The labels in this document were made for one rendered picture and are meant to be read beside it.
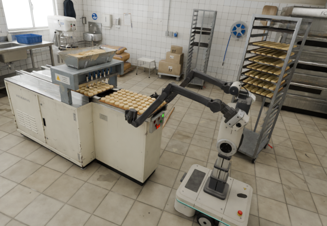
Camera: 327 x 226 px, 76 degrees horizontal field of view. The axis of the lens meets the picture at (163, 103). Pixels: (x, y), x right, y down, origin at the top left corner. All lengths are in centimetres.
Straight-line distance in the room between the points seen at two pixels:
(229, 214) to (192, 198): 33
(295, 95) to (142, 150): 366
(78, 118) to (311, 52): 414
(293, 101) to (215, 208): 352
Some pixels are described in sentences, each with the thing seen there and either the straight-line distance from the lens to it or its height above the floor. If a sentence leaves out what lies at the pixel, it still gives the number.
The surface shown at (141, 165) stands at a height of 32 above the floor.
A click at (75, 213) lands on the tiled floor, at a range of 233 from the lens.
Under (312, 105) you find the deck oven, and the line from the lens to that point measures 522.
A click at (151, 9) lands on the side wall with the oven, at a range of 614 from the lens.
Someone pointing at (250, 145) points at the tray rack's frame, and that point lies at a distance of 322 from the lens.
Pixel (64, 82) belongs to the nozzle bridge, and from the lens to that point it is 221.
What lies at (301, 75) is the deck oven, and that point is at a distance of 488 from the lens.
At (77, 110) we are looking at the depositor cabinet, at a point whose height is 81.
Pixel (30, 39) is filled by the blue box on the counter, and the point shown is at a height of 97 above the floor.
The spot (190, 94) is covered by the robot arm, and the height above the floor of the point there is 125.
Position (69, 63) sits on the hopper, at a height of 122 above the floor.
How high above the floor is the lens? 181
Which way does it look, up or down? 25 degrees down
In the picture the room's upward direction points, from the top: 5 degrees clockwise
